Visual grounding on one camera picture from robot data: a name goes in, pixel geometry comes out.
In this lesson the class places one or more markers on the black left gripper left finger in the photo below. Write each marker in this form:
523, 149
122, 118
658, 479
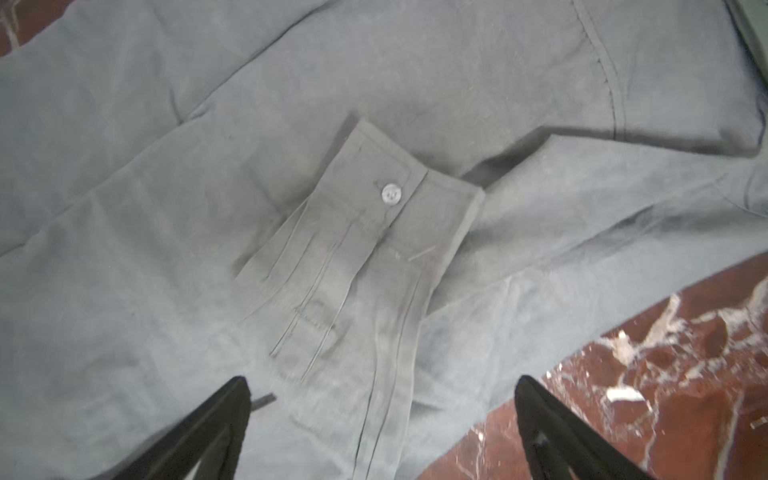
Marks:
206, 444

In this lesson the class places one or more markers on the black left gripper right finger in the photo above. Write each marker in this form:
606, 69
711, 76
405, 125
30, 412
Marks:
559, 445

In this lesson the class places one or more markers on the grey long sleeve shirt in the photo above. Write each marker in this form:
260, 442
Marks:
381, 212

